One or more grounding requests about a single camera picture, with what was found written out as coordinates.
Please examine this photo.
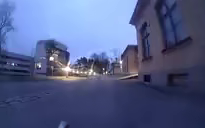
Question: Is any row of distant trees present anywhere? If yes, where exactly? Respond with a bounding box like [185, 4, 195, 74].
[71, 51, 112, 76]

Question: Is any small brown building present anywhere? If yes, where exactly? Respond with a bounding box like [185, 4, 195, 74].
[120, 44, 140, 76]

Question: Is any street lamp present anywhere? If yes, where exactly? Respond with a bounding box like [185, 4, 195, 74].
[63, 63, 72, 79]

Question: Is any dark grey asphalt road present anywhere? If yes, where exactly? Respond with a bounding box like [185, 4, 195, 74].
[0, 73, 205, 128]

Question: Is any white building with glass front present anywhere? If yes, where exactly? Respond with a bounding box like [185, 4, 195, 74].
[33, 39, 71, 77]

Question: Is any robot's own part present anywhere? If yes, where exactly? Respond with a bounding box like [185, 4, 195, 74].
[57, 120, 70, 128]

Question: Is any building with tall windows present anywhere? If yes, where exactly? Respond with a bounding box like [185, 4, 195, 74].
[129, 0, 205, 92]

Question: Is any long low pale building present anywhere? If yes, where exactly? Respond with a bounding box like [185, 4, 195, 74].
[0, 47, 36, 76]

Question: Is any bare leafless tree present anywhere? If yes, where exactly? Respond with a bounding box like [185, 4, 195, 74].
[0, 0, 17, 74]

